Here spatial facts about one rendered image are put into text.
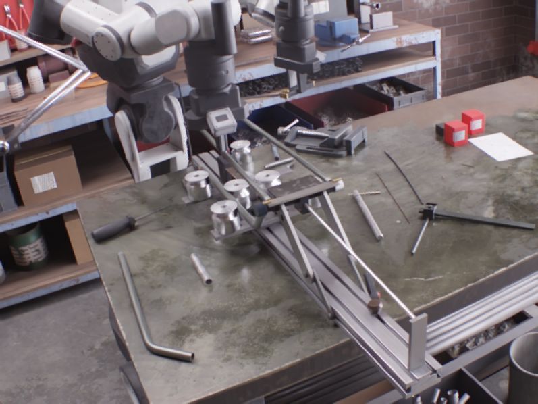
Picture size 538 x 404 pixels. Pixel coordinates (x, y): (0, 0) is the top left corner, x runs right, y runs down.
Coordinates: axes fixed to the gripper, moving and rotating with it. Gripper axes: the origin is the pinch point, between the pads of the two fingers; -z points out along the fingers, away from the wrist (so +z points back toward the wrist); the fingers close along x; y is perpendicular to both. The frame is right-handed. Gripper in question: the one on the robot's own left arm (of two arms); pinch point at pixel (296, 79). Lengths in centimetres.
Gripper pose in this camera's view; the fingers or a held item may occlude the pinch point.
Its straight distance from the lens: 144.3
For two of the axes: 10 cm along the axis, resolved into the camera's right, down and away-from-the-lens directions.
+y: 6.8, -4.3, 6.0
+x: 7.3, 3.3, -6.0
